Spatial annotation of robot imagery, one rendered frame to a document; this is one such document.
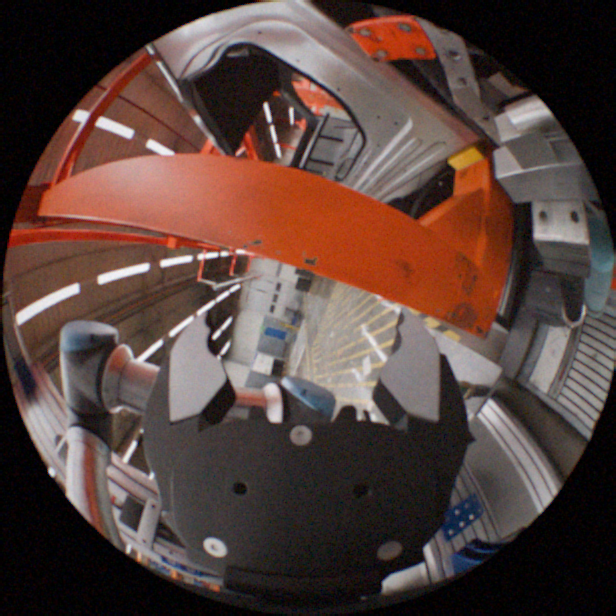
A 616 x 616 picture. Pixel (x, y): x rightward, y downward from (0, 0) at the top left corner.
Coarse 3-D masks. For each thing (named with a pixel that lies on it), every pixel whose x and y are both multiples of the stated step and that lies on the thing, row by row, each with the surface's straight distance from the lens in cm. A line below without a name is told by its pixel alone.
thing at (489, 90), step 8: (472, 48) 41; (488, 56) 42; (480, 80) 48; (480, 88) 42; (488, 88) 52; (496, 88) 65; (488, 96) 42; (496, 96) 54; (504, 96) 64; (520, 96) 46; (528, 96) 45; (496, 104) 44; (504, 104) 46; (504, 112) 47
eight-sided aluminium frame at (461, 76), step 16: (432, 32) 30; (448, 32) 30; (448, 48) 30; (464, 48) 30; (448, 64) 31; (464, 64) 31; (448, 80) 35; (464, 80) 34; (464, 96) 33; (480, 96) 35; (480, 112) 34; (496, 112) 39; (496, 128) 36; (592, 208) 56
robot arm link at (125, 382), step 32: (64, 352) 36; (96, 352) 33; (128, 352) 36; (64, 384) 40; (96, 384) 33; (128, 384) 32; (288, 384) 34; (96, 416) 39; (288, 416) 32; (320, 416) 34
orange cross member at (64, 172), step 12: (144, 60) 197; (132, 72) 189; (120, 84) 182; (108, 96) 176; (96, 108) 171; (84, 120) 175; (96, 120) 170; (84, 132) 166; (72, 144) 162; (84, 144) 165; (72, 156) 158; (60, 168) 159; (72, 168) 143; (60, 180) 158
